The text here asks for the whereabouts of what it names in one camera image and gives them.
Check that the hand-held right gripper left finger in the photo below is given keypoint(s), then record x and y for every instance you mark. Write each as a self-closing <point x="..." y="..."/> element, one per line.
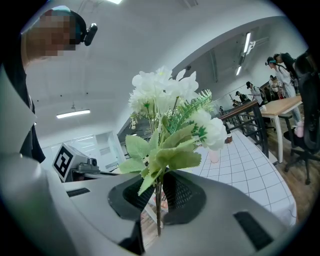
<point x="82" y="215"/>

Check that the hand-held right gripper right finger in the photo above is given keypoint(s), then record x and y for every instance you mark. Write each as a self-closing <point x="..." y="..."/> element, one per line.
<point x="215" y="225"/>

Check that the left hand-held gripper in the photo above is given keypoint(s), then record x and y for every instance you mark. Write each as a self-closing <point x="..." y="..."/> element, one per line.
<point x="63" y="162"/>

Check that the white flowers with green leaves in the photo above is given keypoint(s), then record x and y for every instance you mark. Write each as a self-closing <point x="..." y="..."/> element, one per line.
<point x="160" y="85"/>

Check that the long ceiling light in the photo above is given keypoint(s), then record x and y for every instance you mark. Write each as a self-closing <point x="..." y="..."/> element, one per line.
<point x="247" y="42"/>
<point x="73" y="113"/>
<point x="239" y="70"/>

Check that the white checkered cloth table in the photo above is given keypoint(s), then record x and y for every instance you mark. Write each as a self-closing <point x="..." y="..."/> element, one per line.
<point x="250" y="180"/>

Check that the person's black printed shirt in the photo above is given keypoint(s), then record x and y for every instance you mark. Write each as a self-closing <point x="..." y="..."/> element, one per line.
<point x="20" y="105"/>

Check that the black metal railing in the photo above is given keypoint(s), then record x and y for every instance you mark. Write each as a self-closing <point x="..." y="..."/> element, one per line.
<point x="260" y="125"/>

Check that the pink item on chair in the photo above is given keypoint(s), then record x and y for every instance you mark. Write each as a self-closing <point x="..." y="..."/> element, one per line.
<point x="299" y="130"/>

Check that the person's head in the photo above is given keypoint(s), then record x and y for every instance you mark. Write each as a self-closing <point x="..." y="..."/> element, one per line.
<point x="50" y="35"/>

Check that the wooden desk with white legs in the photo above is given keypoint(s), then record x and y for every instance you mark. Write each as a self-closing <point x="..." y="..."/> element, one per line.
<point x="282" y="106"/>

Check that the black office chair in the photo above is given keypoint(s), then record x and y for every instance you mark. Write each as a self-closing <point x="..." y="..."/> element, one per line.
<point x="310" y="105"/>

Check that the round ceiling sensor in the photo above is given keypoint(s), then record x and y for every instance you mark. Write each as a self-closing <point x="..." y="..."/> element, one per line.
<point x="188" y="67"/>

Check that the black head-mounted camera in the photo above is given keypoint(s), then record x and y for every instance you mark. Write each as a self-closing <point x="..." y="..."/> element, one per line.
<point x="90" y="33"/>

